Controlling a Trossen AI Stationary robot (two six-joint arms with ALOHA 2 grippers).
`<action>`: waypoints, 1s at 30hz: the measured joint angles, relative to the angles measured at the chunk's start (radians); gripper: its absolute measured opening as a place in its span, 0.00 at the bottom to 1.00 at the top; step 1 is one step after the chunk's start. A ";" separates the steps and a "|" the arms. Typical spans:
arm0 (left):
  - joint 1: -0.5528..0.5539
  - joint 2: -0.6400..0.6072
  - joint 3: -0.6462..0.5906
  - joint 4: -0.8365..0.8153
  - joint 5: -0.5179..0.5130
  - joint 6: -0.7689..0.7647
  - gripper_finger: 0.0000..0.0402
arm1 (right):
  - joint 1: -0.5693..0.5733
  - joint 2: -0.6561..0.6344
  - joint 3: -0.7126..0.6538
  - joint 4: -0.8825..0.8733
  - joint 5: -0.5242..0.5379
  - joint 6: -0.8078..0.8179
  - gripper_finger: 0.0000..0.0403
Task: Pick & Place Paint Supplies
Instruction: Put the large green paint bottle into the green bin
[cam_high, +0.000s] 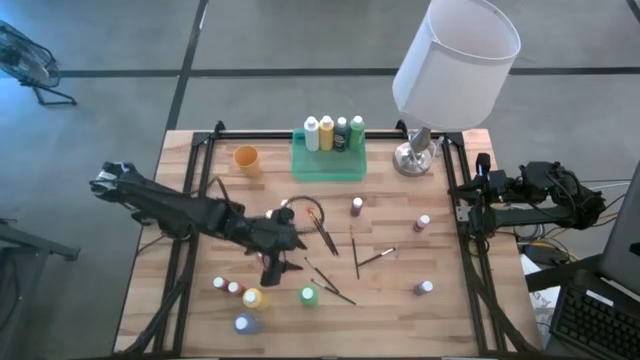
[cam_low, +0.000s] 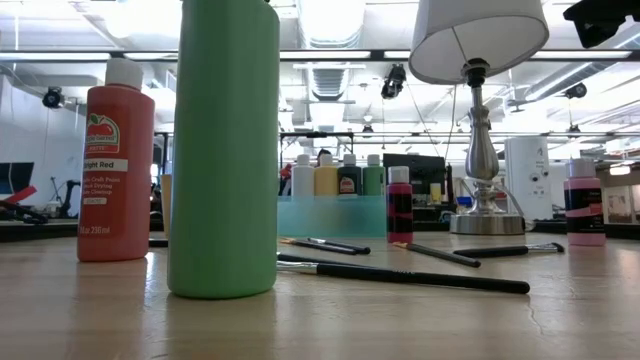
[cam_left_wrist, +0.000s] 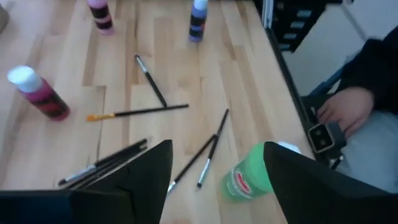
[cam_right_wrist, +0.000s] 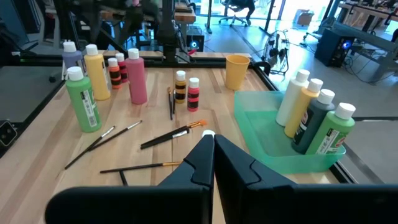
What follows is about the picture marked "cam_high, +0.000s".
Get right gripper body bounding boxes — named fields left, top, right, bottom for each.
left=482, top=169, right=521, bottom=201

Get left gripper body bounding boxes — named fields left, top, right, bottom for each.
left=243, top=214, right=302, bottom=258

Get large yellow paint bottle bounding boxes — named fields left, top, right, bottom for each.
left=318, top=114, right=335, bottom=152
left=241, top=287, right=269, bottom=311

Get large light green paint bottle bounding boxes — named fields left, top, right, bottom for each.
left=298, top=285, right=320, bottom=309
left=348, top=114, right=366, bottom=153

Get large lavender paint bottle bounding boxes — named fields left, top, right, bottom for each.
left=233, top=313, right=262, bottom=336

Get large white paint bottle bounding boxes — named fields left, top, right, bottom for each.
left=303, top=115, right=321, bottom=153

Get large dark green paint bottle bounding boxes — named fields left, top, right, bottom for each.
left=333, top=116, right=350, bottom=153

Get black paintbrush orange fan bristles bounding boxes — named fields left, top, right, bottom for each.
left=305, top=207, right=337, bottom=257

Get thin black paintbrush gold ferrule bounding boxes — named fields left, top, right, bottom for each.
left=349, top=225, right=361, bottom=281

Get black power adapter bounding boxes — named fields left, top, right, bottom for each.
left=523, top=243, right=569, bottom=267

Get short black paintbrush silver ferrule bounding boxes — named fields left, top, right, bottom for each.
left=356, top=246, right=398, bottom=268

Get green translucent plastic bin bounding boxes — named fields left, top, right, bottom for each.
left=291, top=127, right=369, bottom=183

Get orange plastic cup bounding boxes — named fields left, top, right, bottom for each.
left=232, top=144, right=261, bottom=177

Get silver table lamp white shade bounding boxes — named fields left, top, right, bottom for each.
left=391, top=0, right=522, bottom=179

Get black computer desk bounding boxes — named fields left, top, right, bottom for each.
left=524, top=252, right=640, bottom=360

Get white printed paper sheet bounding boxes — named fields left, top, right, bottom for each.
left=519, top=254, right=559, bottom=326

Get computer monitor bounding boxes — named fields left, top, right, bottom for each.
left=598, top=159, right=640, bottom=297

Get black keyboard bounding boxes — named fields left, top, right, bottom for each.
left=548, top=281, right=640, bottom=360

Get black side table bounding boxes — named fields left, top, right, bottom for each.
left=0, top=219, right=82, bottom=360

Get black floor fan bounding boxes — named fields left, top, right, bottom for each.
left=0, top=19, right=79, bottom=108

